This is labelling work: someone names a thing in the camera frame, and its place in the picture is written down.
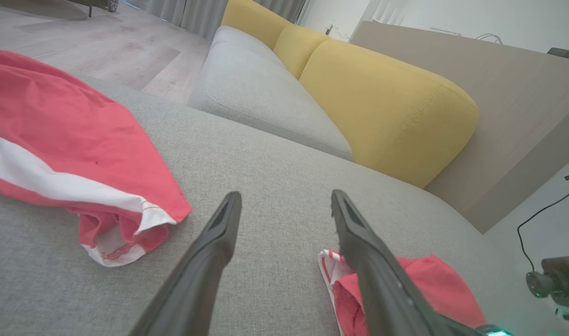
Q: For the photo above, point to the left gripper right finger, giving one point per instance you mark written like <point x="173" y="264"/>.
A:
<point x="382" y="289"/>

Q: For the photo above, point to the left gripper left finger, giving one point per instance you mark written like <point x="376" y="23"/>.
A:
<point x="196" y="280"/>

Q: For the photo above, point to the red Bulls 23 jersey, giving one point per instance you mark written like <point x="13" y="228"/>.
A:
<point x="438" y="289"/>

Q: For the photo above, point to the grey sofa chaise seat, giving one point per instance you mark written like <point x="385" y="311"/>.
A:
<point x="275" y="168"/>

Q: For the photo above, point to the yellow sofa back cushion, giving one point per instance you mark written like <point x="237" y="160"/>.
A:
<point x="392" y="107"/>
<point x="298" y="49"/>

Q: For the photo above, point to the red shorts with white stripe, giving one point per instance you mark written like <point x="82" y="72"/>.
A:
<point x="70" y="140"/>

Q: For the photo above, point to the grey sofa seat cushion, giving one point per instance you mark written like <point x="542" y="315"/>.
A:
<point x="266" y="93"/>

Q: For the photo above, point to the brown wooden panel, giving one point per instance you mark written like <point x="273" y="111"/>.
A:
<point x="508" y="102"/>

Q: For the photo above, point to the black power adapter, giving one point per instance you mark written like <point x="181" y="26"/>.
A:
<point x="562" y="53"/>

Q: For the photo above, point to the yellow sofa armrest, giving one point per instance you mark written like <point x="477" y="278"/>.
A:
<point x="252" y="21"/>

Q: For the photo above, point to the grey curtain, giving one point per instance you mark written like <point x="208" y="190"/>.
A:
<point x="196" y="14"/>

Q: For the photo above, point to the grey coffee table dark legs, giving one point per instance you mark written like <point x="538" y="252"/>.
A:
<point x="91" y="4"/>

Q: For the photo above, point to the dark right wrist camera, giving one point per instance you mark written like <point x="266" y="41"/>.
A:
<point x="562" y="277"/>

